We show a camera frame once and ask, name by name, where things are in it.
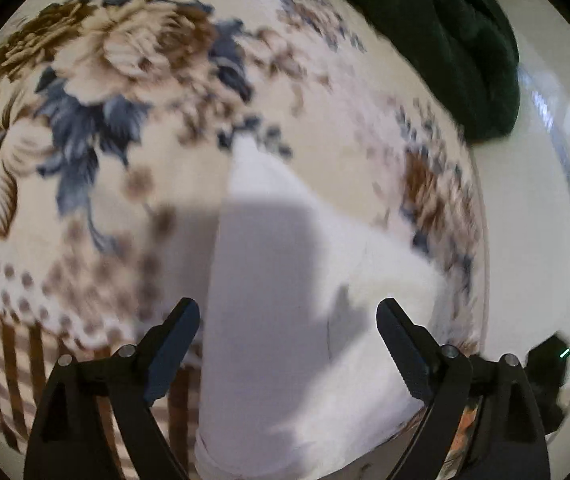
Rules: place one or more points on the floral bed cover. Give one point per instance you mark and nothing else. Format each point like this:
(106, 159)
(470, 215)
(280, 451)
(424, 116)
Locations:
(115, 60)

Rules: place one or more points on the white pants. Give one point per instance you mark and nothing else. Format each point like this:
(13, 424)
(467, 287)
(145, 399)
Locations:
(275, 310)

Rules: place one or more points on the white headboard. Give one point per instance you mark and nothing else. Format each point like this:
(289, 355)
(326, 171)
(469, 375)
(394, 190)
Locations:
(525, 210)

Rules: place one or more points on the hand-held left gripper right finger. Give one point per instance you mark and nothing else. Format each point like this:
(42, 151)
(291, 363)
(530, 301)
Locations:
(405, 355)

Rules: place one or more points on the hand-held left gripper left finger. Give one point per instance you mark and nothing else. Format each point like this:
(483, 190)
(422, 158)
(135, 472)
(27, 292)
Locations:
(170, 355)

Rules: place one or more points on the dark green quilt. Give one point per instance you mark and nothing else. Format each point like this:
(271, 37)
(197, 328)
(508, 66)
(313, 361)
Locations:
(440, 35)

